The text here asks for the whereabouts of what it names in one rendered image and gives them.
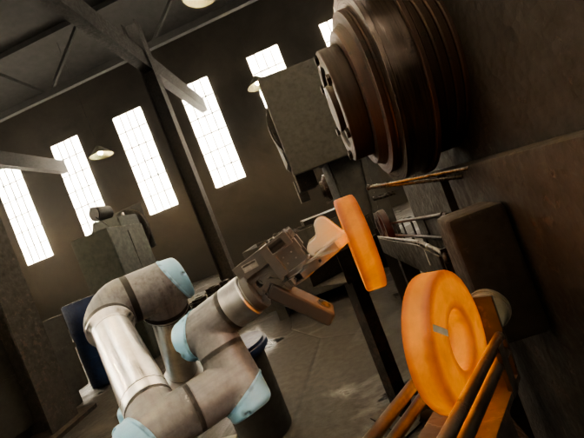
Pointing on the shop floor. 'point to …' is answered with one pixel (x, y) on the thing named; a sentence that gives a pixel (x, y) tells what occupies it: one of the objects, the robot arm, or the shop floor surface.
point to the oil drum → (94, 366)
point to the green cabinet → (116, 263)
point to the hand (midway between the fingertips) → (355, 231)
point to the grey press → (316, 142)
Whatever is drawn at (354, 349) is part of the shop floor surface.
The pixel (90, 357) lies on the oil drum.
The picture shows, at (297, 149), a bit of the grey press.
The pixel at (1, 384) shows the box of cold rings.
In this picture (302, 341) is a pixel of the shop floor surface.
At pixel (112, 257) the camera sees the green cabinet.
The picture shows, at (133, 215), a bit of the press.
